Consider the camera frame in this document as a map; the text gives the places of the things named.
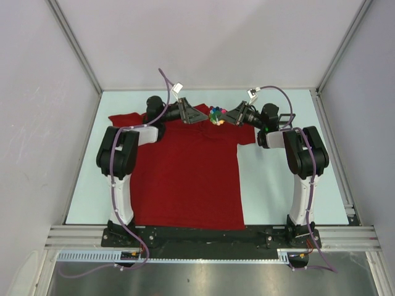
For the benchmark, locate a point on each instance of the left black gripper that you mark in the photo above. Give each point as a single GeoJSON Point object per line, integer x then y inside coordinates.
{"type": "Point", "coordinates": [190, 115]}

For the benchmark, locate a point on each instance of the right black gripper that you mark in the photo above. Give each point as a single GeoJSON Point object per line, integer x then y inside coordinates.
{"type": "Point", "coordinates": [237, 116]}

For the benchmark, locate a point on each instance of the red t-shirt garment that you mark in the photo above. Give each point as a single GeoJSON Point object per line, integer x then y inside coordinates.
{"type": "Point", "coordinates": [190, 178]}

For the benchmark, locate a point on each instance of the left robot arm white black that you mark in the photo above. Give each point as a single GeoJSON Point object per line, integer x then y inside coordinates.
{"type": "Point", "coordinates": [118, 151]}

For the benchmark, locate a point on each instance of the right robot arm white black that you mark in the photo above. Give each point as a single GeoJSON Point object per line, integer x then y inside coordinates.
{"type": "Point", "coordinates": [306, 156]}

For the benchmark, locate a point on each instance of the black open small box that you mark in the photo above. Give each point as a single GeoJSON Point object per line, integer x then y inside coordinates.
{"type": "Point", "coordinates": [286, 119]}

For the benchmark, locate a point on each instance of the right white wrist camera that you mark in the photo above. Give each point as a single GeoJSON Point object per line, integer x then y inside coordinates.
{"type": "Point", "coordinates": [252, 93]}

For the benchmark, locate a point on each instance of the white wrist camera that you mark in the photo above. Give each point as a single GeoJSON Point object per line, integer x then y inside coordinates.
{"type": "Point", "coordinates": [252, 93]}
{"type": "Point", "coordinates": [176, 89]}

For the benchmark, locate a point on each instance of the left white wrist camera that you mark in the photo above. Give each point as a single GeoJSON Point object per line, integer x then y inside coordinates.
{"type": "Point", "coordinates": [176, 89]}

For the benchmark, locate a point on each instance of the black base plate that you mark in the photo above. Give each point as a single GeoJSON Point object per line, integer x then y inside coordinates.
{"type": "Point", "coordinates": [269, 236]}

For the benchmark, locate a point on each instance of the slotted cable duct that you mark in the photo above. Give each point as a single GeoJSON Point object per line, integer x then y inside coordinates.
{"type": "Point", "coordinates": [117, 256]}

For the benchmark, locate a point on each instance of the aluminium front rail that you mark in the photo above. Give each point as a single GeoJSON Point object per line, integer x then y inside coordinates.
{"type": "Point", "coordinates": [333, 238]}

